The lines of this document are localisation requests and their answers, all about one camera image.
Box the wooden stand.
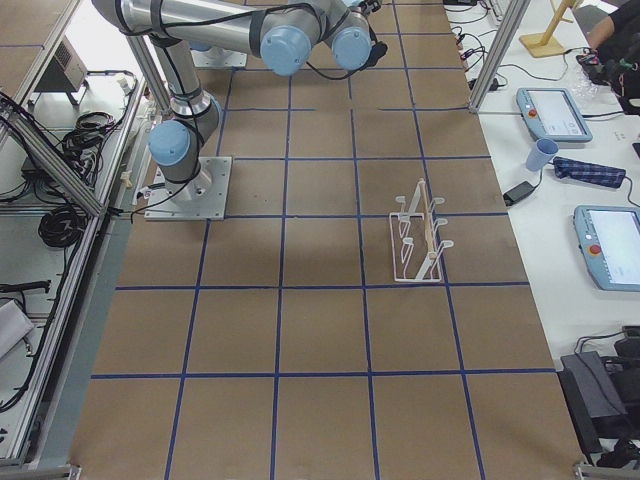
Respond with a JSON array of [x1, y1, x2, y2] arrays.
[[519, 0, 580, 58]]

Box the lower teach pendant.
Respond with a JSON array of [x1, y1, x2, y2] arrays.
[[573, 205, 640, 292]]

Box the blue cup on desk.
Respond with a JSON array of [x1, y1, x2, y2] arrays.
[[525, 138, 559, 172]]

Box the plaid blue cloth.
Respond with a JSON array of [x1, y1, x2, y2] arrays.
[[552, 156, 626, 189]]

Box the coiled black cables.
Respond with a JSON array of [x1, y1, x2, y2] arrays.
[[38, 205, 86, 251]]

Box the teach pendant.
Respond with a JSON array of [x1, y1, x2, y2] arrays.
[[573, 205, 640, 292], [515, 88, 593, 143]]

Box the black power adapter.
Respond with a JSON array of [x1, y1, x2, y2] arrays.
[[502, 181, 537, 207]]

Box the upper teach pendant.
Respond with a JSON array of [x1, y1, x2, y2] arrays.
[[515, 88, 593, 143]]

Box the grey box device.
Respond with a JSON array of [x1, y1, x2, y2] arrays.
[[34, 36, 88, 106]]

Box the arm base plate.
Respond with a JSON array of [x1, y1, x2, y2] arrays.
[[143, 156, 233, 221]]

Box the white wire cup rack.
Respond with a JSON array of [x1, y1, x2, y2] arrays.
[[388, 178, 454, 284]]

